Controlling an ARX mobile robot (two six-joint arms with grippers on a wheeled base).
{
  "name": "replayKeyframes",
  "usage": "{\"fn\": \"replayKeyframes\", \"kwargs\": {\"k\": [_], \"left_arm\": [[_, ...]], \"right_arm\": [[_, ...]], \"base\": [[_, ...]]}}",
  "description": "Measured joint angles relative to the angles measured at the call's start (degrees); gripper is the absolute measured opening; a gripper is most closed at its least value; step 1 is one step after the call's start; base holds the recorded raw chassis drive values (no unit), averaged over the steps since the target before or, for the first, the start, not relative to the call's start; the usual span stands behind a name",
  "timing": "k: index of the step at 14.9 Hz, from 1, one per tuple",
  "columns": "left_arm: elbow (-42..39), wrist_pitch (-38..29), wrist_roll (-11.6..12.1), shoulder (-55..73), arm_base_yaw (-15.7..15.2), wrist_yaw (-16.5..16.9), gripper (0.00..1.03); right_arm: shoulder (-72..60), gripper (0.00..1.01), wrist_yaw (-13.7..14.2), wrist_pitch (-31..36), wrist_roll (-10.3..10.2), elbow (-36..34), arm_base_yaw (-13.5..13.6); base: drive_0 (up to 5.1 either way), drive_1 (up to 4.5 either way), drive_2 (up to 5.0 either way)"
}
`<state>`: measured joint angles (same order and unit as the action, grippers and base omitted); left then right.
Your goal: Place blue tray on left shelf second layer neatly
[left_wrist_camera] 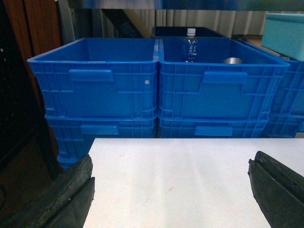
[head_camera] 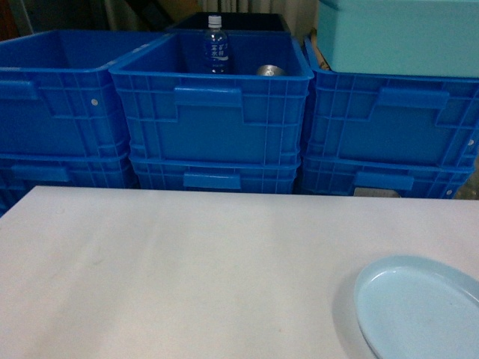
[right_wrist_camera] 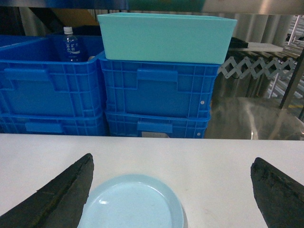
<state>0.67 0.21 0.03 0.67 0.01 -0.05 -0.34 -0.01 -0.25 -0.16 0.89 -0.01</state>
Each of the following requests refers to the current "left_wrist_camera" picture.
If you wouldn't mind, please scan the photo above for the blue crate lower left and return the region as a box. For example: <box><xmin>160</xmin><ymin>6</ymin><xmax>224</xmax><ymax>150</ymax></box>
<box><xmin>45</xmin><ymin>115</ymin><xmax>157</xmax><ymax>170</ymax></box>

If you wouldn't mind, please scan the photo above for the blue crate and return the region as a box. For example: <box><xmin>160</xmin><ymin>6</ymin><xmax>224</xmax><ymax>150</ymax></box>
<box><xmin>158</xmin><ymin>116</ymin><xmax>268</xmax><ymax>138</ymax></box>
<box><xmin>159</xmin><ymin>37</ymin><xmax>289</xmax><ymax>120</ymax></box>
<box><xmin>28</xmin><ymin>38</ymin><xmax>159</xmax><ymax>119</ymax></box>
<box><xmin>237</xmin><ymin>39</ymin><xmax>304</xmax><ymax>116</ymax></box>
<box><xmin>45</xmin><ymin>115</ymin><xmax>157</xmax><ymax>170</ymax></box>

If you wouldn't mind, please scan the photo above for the light teal foam box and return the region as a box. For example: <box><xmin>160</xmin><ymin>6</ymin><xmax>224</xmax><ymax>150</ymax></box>
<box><xmin>262</xmin><ymin>13</ymin><xmax>304</xmax><ymax>61</ymax></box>

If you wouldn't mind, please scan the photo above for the clear water bottle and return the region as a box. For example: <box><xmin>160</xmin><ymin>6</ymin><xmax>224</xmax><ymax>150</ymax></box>
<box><xmin>181</xmin><ymin>28</ymin><xmax>198</xmax><ymax>63</ymax></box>

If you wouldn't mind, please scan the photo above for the silver metal can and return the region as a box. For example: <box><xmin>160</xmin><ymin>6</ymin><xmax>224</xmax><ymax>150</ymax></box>
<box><xmin>223</xmin><ymin>57</ymin><xmax>244</xmax><ymax>64</ymax></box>

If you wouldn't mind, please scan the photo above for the blue crate lower middle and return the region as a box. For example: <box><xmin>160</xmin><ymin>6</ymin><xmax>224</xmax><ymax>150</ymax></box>
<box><xmin>158</xmin><ymin>116</ymin><xmax>268</xmax><ymax>138</ymax></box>

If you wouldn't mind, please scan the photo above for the blue crate upper middle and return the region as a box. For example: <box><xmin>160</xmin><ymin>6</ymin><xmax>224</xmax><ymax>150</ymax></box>
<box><xmin>159</xmin><ymin>37</ymin><xmax>289</xmax><ymax>120</ymax></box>

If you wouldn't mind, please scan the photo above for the blue crate upper right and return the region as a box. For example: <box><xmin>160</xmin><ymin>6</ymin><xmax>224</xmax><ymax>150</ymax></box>
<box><xmin>237</xmin><ymin>39</ymin><xmax>304</xmax><ymax>116</ymax></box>

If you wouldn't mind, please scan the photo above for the white table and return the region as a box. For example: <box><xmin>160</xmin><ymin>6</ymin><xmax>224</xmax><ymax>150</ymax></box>
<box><xmin>85</xmin><ymin>138</ymin><xmax>304</xmax><ymax>228</ymax></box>

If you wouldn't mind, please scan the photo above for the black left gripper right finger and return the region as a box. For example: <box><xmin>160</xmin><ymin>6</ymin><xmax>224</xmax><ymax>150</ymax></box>
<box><xmin>248</xmin><ymin>151</ymin><xmax>304</xmax><ymax>228</ymax></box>

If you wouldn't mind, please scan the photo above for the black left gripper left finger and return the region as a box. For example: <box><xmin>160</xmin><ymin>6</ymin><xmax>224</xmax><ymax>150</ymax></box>
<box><xmin>0</xmin><ymin>155</ymin><xmax>95</xmax><ymax>228</ymax></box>

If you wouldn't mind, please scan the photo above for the blue crate upper left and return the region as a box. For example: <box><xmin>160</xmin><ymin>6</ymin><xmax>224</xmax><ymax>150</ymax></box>
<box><xmin>28</xmin><ymin>38</ymin><xmax>159</xmax><ymax>119</ymax></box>

